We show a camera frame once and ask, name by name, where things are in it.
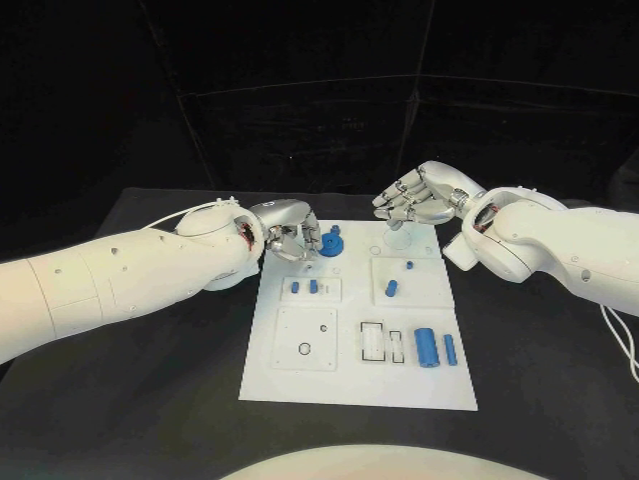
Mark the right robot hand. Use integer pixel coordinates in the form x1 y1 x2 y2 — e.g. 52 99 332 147
371 160 487 231

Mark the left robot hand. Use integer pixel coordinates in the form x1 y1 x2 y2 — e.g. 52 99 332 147
247 199 323 264

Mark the white task board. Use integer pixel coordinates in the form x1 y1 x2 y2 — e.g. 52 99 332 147
237 219 480 413

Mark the blue gear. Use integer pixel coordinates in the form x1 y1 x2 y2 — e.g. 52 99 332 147
316 232 346 258

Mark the large blue cylinder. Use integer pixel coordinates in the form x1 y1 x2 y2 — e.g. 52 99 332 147
412 327 440 369

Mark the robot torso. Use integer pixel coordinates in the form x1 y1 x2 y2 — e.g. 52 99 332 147
218 444 551 480

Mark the white cable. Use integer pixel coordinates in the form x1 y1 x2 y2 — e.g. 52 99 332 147
146 196 242 232
597 303 639 395

